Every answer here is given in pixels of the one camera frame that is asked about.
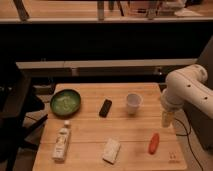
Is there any black cable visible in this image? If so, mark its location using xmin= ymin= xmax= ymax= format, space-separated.
xmin=173 ymin=117 xmax=204 ymax=171

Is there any dark chair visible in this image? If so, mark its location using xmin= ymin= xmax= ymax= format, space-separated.
xmin=0 ymin=64 xmax=47 ymax=171

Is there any white paper cup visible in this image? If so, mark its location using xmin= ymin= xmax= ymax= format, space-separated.
xmin=126 ymin=93 xmax=142 ymax=115

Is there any green bowl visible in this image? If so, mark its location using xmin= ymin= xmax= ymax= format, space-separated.
xmin=50 ymin=89 xmax=81 ymax=117

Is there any white sponge block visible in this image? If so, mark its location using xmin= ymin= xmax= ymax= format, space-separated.
xmin=102 ymin=139 xmax=121 ymax=164

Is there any white squeeze bottle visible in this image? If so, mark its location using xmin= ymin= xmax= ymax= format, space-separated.
xmin=52 ymin=120 xmax=71 ymax=162

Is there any black rectangular block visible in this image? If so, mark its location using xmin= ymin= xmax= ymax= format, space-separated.
xmin=99 ymin=99 xmax=112 ymax=117

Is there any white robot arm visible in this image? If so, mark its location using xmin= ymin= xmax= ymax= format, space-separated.
xmin=160 ymin=64 xmax=213 ymax=127

